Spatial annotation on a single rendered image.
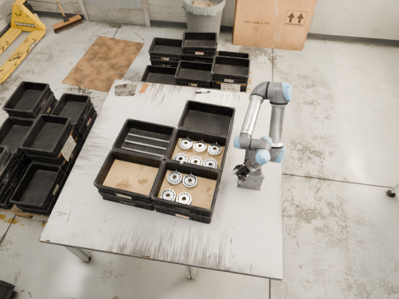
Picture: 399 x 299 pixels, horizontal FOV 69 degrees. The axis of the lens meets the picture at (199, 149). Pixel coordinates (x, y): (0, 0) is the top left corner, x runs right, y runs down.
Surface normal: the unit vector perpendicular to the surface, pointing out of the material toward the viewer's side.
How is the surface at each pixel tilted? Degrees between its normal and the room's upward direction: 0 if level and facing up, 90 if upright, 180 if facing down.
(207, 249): 0
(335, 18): 90
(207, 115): 0
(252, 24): 76
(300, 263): 0
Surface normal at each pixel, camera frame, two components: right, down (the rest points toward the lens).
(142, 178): 0.00, -0.58
